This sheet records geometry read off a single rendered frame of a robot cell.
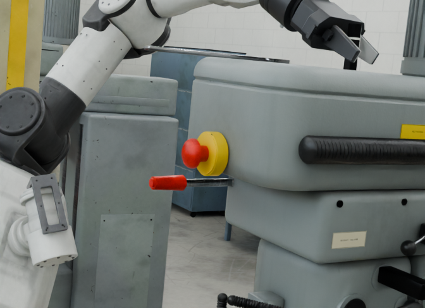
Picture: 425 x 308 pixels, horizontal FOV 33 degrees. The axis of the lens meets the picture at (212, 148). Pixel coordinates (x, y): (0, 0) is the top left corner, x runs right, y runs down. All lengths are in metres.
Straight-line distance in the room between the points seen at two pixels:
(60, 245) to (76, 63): 0.37
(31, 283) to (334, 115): 0.54
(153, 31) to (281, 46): 6.94
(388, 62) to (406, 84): 5.96
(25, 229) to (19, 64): 1.57
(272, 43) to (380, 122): 7.44
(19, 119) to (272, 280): 0.49
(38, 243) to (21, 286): 0.10
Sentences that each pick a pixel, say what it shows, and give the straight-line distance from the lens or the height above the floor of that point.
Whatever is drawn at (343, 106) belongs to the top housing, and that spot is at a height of 1.84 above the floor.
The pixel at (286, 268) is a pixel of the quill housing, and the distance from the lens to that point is 1.06.
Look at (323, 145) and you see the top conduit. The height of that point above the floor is 1.80.
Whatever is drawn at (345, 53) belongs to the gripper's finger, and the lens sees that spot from 1.06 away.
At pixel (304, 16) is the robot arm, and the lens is 1.10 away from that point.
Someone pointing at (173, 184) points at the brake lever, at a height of 1.70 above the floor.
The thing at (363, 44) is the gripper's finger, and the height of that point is 1.93.
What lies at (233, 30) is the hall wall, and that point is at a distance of 9.10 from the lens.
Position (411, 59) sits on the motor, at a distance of 1.23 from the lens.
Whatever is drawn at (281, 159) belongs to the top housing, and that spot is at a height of 1.77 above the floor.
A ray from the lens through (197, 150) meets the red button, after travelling 0.93.
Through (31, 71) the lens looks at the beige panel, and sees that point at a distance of 2.65.
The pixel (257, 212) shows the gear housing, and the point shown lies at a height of 1.67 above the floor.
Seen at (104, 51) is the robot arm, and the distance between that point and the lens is 1.29.
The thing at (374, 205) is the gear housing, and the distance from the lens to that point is 1.00.
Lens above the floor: 1.89
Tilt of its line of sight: 7 degrees down
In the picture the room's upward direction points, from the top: 6 degrees clockwise
